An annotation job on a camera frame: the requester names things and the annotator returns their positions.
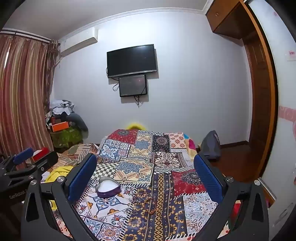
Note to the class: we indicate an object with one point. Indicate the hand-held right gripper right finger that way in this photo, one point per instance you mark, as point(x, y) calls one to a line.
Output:
point(207, 179)

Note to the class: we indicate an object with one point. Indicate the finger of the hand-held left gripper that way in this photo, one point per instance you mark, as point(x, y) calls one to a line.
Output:
point(47, 161)
point(23, 154)

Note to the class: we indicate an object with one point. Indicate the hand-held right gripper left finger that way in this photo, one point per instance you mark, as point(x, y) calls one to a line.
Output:
point(82, 179)

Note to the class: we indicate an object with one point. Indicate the purple heart-shaped jewelry box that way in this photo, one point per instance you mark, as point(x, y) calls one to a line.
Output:
point(108, 192)

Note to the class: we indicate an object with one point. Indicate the red box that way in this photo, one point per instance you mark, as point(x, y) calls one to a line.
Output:
point(41, 154)

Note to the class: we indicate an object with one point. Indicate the yellow cartoon blanket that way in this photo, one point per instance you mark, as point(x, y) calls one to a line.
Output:
point(59, 172)

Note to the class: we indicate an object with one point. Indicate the green cloth-covered cabinet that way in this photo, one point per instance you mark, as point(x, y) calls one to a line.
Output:
point(66, 139)

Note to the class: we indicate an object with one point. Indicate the striped brown blanket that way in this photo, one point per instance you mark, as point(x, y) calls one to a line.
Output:
point(76, 150)

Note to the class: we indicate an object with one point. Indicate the grey bag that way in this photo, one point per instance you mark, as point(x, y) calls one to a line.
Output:
point(210, 146)

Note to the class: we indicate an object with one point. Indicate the pink floral blanket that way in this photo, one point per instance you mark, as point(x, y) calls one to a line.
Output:
point(191, 147)

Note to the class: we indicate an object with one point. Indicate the orange box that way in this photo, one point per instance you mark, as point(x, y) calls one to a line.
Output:
point(60, 126)

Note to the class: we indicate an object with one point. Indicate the patchwork printed blanket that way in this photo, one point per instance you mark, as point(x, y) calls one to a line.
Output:
point(161, 162)

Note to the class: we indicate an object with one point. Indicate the pile of clothes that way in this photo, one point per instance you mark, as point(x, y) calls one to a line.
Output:
point(60, 107)

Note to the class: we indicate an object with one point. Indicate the striped red curtain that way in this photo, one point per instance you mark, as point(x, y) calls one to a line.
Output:
point(23, 92)

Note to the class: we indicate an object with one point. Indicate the yellow plush object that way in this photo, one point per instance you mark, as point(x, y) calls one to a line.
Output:
point(135, 126)

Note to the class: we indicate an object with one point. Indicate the wooden door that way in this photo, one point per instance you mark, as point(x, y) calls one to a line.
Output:
point(261, 97)

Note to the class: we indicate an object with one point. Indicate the small black monitor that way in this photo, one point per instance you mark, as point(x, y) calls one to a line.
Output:
point(133, 85)

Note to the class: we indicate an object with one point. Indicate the white air conditioner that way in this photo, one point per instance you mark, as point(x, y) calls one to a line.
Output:
point(78, 41)

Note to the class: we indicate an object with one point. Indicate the large black television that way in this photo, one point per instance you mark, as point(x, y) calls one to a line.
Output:
point(131, 60)

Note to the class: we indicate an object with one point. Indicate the small pink label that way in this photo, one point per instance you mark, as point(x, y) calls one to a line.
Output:
point(290, 56)

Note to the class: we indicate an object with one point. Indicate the wooden upper cabinet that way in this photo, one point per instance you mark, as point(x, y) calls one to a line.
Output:
point(224, 16)

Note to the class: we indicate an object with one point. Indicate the pink wall sticker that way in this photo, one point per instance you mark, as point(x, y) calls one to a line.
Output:
point(286, 113)

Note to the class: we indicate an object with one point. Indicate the curtain rail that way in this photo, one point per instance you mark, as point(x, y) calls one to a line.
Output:
point(25, 35)

